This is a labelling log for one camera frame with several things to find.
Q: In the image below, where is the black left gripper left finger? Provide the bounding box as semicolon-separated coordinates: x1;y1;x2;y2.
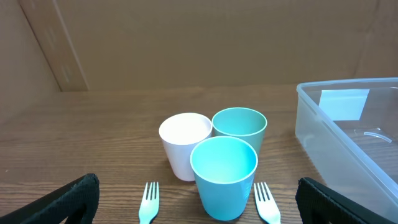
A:
1;174;100;224

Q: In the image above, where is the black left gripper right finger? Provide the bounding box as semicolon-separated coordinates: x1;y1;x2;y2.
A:
295;177;394;224

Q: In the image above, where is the clear plastic container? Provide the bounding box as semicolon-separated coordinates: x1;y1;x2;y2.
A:
295;78;397;222

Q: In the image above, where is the white fork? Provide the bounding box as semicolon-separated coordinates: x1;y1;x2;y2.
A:
254;182;281;224

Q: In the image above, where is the light blue fork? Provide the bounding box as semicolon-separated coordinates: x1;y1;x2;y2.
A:
139;182;160;224

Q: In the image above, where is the blue cup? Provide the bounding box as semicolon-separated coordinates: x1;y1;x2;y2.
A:
190;136;258;221

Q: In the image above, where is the green cup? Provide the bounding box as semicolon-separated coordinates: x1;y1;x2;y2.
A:
211;107;267;155

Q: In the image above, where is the white cup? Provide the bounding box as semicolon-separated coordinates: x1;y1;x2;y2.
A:
159;113;213;182

